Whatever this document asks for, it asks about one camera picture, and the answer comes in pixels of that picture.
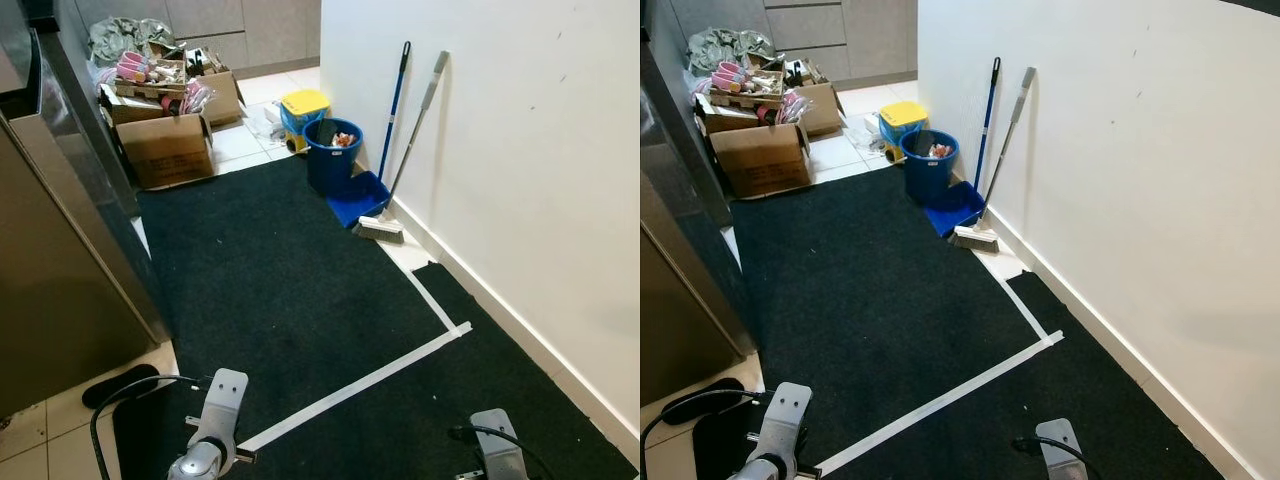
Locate stainless steel fridge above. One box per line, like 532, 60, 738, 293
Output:
0, 0, 173, 419
640, 0, 758, 406

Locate large cardboard box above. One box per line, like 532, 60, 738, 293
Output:
115, 113, 216, 191
708, 122, 813, 199

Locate black robot foot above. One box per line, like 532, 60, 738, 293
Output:
660, 377, 746, 426
82, 364, 161, 411

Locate wooden tray with items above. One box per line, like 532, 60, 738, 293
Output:
112, 60, 191, 101
708, 70, 786, 111

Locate grey green bag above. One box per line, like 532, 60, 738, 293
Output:
686, 27, 776, 73
88, 17, 179, 63

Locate white plastic bag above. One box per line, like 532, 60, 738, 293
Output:
845, 110, 886, 151
245, 100, 286, 141

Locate yellow blue toy container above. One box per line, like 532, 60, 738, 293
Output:
878, 100, 931, 163
279, 89, 333, 153

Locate grey kitchen cabinets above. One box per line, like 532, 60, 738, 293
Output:
670, 0, 921, 91
75, 0, 323, 81

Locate blue bucket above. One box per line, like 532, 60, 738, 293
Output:
303, 118, 365, 197
900, 129, 961, 206

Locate white tape line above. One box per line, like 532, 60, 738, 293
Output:
815, 270, 1066, 478
240, 265, 473, 453

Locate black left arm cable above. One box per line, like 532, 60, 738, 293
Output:
640, 388, 766, 480
90, 375, 206, 480

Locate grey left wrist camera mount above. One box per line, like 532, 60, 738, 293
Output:
745, 382, 814, 466
185, 368, 251, 451

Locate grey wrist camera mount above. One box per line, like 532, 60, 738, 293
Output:
185, 368, 251, 451
468, 408, 531, 480
745, 382, 814, 466
1035, 418, 1086, 480

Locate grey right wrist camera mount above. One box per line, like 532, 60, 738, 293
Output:
468, 408, 531, 480
1035, 418, 1086, 480

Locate grey handled broom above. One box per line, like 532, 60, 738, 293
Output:
352, 50, 451, 245
950, 66, 1038, 253

